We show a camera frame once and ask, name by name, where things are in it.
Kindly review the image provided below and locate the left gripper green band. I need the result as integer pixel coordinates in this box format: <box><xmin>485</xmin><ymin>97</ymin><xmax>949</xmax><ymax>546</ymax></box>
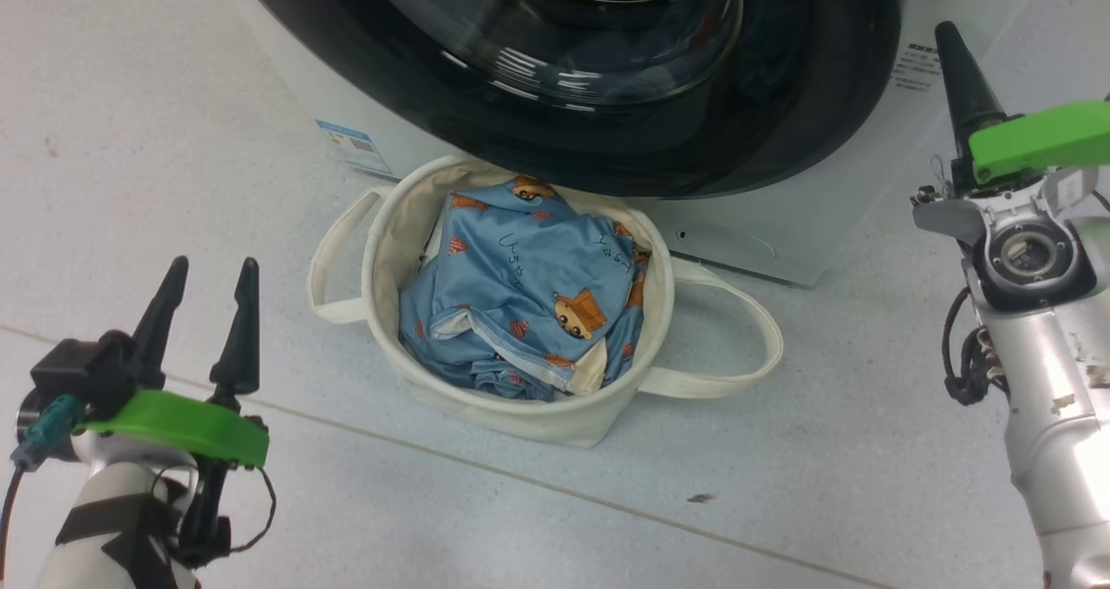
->
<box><xmin>82</xmin><ymin>256</ymin><xmax>271</xmax><ymax>570</ymax></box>

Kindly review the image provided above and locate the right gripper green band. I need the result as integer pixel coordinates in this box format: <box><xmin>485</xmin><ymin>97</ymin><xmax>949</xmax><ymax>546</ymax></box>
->
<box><xmin>912</xmin><ymin>20</ymin><xmax>1110</xmax><ymax>243</ymax></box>

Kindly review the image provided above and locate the black round glass washer door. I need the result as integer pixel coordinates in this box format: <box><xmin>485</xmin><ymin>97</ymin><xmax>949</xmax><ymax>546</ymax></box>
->
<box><xmin>230</xmin><ymin>0</ymin><xmax>908</xmax><ymax>200</ymax></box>

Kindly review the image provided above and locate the cream canvas laundry basket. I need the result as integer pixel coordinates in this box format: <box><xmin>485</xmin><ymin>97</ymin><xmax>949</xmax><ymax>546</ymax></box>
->
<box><xmin>306</xmin><ymin>155</ymin><xmax>784</xmax><ymax>449</ymax></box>

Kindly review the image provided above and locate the white front-load washing machine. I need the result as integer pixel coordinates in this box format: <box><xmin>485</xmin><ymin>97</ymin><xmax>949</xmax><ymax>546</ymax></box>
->
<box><xmin>208</xmin><ymin>0</ymin><xmax>1055</xmax><ymax>288</ymax></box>

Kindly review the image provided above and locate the blue energy label sticker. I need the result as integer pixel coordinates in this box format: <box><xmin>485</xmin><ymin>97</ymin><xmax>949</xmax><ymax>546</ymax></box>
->
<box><xmin>315</xmin><ymin>119</ymin><xmax>393</xmax><ymax>176</ymax></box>

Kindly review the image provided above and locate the round filter cover panel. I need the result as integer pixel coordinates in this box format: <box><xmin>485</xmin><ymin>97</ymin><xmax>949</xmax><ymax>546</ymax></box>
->
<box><xmin>675</xmin><ymin>223</ymin><xmax>781</xmax><ymax>267</ymax></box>

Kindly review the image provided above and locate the teal plug left camera cable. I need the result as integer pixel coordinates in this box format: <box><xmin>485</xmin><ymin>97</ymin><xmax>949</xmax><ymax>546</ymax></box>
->
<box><xmin>0</xmin><ymin>396</ymin><xmax>88</xmax><ymax>573</ymax></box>

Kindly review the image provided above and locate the thin black left gripper cable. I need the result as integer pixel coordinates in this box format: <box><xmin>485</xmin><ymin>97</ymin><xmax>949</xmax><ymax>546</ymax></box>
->
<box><xmin>152</xmin><ymin>463</ymin><xmax>278</xmax><ymax>556</ymax></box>

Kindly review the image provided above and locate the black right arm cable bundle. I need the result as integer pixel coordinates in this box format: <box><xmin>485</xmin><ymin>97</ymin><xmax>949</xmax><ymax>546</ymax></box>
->
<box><xmin>942</xmin><ymin>287</ymin><xmax>1011</xmax><ymax>406</ymax></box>

